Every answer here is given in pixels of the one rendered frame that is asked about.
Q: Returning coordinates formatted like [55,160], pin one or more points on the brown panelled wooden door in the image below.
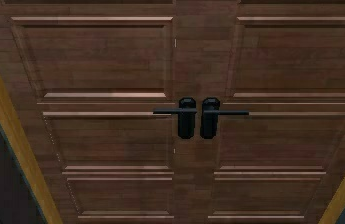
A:
[106,60]
[296,60]

